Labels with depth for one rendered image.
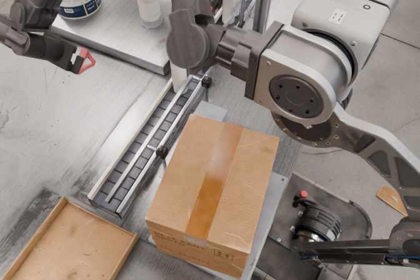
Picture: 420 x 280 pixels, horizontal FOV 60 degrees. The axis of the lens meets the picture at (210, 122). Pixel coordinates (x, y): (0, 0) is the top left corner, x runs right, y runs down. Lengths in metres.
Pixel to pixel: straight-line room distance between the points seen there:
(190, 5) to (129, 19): 0.97
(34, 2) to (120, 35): 0.71
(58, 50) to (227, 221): 0.57
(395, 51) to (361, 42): 2.39
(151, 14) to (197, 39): 0.90
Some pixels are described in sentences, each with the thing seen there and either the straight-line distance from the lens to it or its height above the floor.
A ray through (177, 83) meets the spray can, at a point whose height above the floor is 0.95.
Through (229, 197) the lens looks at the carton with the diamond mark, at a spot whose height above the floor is 1.12.
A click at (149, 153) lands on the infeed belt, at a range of 1.19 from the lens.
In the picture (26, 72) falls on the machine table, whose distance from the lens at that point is 1.60.
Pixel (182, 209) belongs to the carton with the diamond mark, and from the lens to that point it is 0.84.
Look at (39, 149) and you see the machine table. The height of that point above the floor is 0.83.
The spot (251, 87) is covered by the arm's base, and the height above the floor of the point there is 1.43.
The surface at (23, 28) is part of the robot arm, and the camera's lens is 0.91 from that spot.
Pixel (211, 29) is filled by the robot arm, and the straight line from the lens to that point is 0.63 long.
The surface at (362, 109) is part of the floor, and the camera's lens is 2.54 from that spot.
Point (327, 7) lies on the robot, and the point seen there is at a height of 1.53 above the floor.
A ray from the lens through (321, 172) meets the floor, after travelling 2.21.
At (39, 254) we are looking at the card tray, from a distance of 1.21.
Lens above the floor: 1.91
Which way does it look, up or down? 56 degrees down
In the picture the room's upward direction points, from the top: straight up
